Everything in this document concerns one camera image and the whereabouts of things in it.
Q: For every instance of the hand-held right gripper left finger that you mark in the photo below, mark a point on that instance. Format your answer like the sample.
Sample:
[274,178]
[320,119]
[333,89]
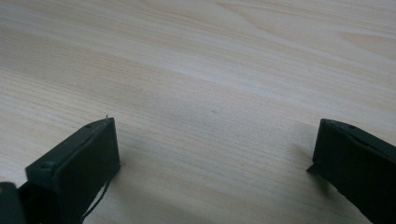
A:
[81,165]

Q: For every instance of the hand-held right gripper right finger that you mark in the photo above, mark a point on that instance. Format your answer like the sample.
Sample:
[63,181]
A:
[358,161]

